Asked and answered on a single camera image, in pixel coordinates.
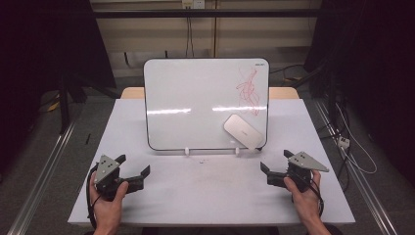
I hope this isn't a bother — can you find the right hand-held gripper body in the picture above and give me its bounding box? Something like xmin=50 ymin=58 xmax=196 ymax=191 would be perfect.
xmin=284 ymin=151 xmax=330 ymax=194

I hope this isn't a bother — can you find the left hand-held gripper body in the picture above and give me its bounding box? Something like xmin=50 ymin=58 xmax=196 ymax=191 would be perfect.
xmin=93 ymin=154 xmax=130 ymax=202

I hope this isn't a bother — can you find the white whiteboard eraser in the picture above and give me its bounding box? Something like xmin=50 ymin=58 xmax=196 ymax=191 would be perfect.
xmin=223 ymin=113 xmax=265 ymax=152

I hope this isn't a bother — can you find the white whiteboard with dark frame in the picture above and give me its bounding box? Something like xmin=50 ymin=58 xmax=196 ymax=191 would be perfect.
xmin=143 ymin=58 xmax=270 ymax=152

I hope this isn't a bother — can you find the person's left hand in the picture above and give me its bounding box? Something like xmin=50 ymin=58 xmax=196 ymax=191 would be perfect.
xmin=88 ymin=171 xmax=130 ymax=230

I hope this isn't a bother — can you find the person's right hand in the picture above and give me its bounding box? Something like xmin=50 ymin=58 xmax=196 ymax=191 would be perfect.
xmin=283 ymin=169 xmax=325 ymax=227

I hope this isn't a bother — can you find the white power strip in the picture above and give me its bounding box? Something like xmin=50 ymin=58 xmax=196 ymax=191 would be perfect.
xmin=337 ymin=135 xmax=351 ymax=150

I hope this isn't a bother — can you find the wooden table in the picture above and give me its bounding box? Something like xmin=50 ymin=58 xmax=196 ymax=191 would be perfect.
xmin=120 ymin=86 xmax=300 ymax=100

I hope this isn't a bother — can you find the white table cover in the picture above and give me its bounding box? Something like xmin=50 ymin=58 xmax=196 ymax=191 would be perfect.
xmin=68 ymin=98 xmax=356 ymax=227

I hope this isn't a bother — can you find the black metal stand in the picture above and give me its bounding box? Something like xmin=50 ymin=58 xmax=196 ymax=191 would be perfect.
xmin=58 ymin=72 xmax=72 ymax=135

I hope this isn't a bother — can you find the black curtain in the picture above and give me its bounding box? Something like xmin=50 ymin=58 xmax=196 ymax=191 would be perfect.
xmin=303 ymin=0 xmax=415 ymax=187
xmin=0 ymin=0 xmax=117 ymax=177

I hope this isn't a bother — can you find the black horizontal metal bar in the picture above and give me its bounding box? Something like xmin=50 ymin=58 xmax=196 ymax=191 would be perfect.
xmin=92 ymin=8 xmax=322 ymax=20

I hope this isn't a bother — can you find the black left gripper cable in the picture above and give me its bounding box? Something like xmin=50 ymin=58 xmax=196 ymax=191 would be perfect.
xmin=85 ymin=164 xmax=100 ymax=230

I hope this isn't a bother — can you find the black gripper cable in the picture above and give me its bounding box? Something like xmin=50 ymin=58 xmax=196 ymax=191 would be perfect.
xmin=308 ymin=180 xmax=325 ymax=218
xmin=85 ymin=164 xmax=100 ymax=230

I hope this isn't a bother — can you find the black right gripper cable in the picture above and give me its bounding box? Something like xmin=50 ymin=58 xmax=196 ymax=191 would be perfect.
xmin=308 ymin=180 xmax=325 ymax=218

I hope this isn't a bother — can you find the white floor cable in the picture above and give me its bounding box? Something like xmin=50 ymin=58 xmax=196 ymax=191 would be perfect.
xmin=335 ymin=102 xmax=379 ymax=175

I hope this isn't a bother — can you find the silver metal floor rail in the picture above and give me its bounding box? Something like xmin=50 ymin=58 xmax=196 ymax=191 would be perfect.
xmin=313 ymin=99 xmax=398 ymax=235
xmin=7 ymin=119 xmax=78 ymax=235

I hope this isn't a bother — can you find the black floor cable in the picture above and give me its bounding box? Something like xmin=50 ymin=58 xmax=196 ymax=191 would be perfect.
xmin=269 ymin=64 xmax=305 ymax=75

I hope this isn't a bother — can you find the black hanging cable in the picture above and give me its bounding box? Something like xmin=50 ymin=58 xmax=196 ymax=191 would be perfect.
xmin=185 ymin=17 xmax=195 ymax=59

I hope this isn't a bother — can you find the white wall socket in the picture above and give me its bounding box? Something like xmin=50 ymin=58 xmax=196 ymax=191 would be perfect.
xmin=181 ymin=0 xmax=207 ymax=10

